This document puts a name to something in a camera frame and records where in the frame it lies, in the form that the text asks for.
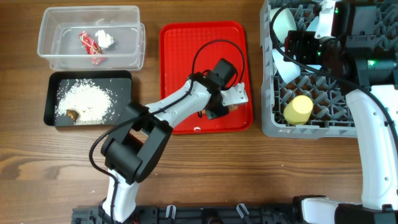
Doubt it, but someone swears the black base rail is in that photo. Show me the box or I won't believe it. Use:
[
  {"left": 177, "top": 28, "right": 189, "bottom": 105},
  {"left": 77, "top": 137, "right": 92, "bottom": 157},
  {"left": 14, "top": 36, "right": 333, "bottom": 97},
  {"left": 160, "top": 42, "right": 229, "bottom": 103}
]
[{"left": 71, "top": 202, "right": 348, "bottom": 224}]

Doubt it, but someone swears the mint green bowl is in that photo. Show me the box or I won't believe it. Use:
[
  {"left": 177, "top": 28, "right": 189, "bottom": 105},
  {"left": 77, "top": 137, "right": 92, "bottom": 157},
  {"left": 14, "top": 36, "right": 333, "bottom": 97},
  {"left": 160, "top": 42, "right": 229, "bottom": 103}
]
[{"left": 272, "top": 8, "right": 297, "bottom": 45}]

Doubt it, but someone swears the red plastic tray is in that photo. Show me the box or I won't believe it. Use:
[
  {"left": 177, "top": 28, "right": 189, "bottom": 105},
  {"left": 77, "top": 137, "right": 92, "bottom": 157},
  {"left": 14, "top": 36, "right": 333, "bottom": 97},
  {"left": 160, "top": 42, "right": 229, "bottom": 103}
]
[{"left": 159, "top": 21, "right": 254, "bottom": 134}]

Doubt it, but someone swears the light blue bowl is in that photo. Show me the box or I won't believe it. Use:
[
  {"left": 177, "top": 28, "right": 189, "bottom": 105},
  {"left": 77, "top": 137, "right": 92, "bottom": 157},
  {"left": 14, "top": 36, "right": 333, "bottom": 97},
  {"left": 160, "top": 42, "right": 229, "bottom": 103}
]
[{"left": 272, "top": 49, "right": 301, "bottom": 83}]

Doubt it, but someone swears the white rice pile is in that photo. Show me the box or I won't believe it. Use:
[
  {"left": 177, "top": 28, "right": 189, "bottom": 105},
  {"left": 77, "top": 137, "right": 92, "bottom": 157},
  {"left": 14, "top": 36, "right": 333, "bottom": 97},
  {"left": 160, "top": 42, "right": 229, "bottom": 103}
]
[{"left": 55, "top": 79, "right": 117, "bottom": 125}]

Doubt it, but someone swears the light blue plate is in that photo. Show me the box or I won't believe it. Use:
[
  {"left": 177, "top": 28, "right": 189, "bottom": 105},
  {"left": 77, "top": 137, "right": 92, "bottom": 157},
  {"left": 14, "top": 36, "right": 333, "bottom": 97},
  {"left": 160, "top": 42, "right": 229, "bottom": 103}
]
[{"left": 306, "top": 16, "right": 322, "bottom": 70}]

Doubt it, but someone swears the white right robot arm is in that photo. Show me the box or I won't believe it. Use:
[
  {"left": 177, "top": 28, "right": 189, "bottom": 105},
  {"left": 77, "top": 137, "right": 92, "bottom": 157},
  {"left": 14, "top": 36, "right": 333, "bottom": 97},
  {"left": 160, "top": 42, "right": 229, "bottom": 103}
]
[{"left": 283, "top": 1, "right": 397, "bottom": 223}]

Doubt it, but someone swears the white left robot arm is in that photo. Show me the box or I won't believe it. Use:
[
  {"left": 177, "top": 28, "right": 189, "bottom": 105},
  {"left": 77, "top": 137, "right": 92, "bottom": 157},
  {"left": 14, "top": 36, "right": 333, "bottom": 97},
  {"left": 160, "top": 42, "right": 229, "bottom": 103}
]
[{"left": 91, "top": 58, "right": 237, "bottom": 223}]

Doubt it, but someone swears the clear plastic waste bin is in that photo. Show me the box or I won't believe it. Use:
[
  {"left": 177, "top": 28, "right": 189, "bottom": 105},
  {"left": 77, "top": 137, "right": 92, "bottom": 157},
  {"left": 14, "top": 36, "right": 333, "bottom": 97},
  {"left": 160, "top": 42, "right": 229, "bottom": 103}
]
[{"left": 37, "top": 6, "right": 146, "bottom": 71}]

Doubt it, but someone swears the red snack wrapper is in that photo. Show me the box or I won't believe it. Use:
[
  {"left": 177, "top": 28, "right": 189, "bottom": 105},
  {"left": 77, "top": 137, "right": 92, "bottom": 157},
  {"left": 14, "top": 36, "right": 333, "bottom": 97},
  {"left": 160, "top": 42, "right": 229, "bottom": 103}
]
[{"left": 78, "top": 31, "right": 106, "bottom": 65}]

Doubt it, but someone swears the brown food scrap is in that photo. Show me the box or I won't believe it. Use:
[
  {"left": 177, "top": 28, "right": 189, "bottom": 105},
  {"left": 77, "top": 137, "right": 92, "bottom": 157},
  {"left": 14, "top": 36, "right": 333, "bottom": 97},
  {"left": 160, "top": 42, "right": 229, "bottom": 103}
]
[{"left": 67, "top": 110, "right": 79, "bottom": 123}]

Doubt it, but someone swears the crumpled white tissue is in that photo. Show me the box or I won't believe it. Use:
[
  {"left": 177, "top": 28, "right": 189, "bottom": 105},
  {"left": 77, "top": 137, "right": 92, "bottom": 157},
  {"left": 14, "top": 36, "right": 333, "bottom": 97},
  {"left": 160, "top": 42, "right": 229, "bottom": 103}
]
[{"left": 95, "top": 30, "right": 114, "bottom": 49}]

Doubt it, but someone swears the black waste tray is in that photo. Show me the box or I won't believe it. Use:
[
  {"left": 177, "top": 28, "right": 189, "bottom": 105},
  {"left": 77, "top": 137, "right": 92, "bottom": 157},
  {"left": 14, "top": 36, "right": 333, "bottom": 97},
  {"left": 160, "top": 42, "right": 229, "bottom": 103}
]
[{"left": 44, "top": 70, "right": 132, "bottom": 127}]

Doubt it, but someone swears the yellow plastic cup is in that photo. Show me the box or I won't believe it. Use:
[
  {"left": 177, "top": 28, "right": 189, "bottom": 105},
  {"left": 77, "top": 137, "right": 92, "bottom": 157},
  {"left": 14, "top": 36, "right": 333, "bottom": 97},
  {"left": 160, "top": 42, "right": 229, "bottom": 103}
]
[{"left": 283, "top": 95, "right": 313, "bottom": 125}]

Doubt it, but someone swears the grey dishwasher rack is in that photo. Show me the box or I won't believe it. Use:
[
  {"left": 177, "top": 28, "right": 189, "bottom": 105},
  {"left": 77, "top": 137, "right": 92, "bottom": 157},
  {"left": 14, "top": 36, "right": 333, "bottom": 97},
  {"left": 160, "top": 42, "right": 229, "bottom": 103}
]
[{"left": 260, "top": 1, "right": 397, "bottom": 139}]

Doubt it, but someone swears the orange carrot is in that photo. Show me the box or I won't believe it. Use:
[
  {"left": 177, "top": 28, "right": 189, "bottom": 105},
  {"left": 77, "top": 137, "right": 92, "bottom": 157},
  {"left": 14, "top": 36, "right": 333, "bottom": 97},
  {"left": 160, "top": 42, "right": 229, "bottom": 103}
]
[{"left": 197, "top": 105, "right": 238, "bottom": 118}]

